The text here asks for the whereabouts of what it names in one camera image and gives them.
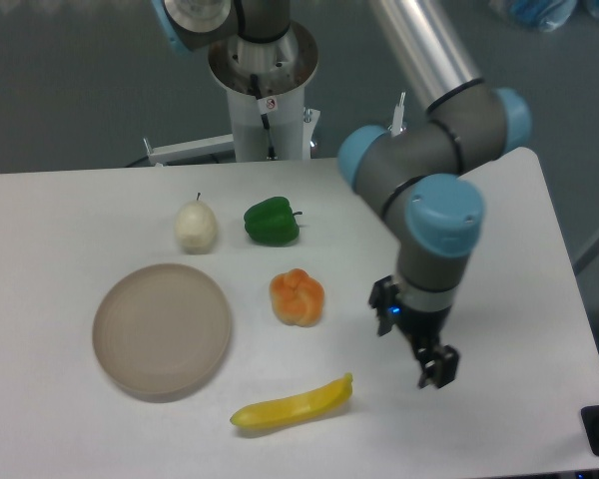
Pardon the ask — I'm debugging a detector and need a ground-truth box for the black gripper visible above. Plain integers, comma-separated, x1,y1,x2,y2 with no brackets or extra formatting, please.
368,277,460,389

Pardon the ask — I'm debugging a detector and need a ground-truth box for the yellow toy banana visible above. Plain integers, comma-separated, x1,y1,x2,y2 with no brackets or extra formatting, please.
230,372,353,430

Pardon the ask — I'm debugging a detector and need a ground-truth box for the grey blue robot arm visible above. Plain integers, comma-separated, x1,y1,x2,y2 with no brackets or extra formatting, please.
154,1,531,387

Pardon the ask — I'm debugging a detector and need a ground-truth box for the orange toy bread roll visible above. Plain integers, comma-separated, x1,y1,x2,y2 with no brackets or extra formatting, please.
269,268,325,327

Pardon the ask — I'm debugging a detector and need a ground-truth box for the green toy bell pepper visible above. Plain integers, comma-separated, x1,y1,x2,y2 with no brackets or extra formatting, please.
243,197,301,246

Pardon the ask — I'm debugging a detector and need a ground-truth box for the white toy pear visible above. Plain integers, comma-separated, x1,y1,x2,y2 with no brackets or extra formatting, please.
174,193,219,254

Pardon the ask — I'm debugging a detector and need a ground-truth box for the beige round plate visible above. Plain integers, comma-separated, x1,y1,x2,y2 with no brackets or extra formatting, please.
92,263,233,403

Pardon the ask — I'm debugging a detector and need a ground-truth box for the blue plastic bag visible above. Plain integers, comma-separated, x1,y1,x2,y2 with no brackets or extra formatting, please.
508,0,577,31

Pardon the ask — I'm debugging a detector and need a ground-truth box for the white upright post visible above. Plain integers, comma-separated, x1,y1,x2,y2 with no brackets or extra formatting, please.
390,91,406,137

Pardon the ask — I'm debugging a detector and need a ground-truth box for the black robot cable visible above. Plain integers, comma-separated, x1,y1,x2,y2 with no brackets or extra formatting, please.
250,73,277,160

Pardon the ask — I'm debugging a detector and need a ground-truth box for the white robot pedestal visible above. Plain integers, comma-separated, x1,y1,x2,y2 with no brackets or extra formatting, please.
209,21,318,162

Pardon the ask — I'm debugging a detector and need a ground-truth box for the white mounting bracket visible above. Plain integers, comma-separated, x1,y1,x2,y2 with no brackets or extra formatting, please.
143,134,234,166

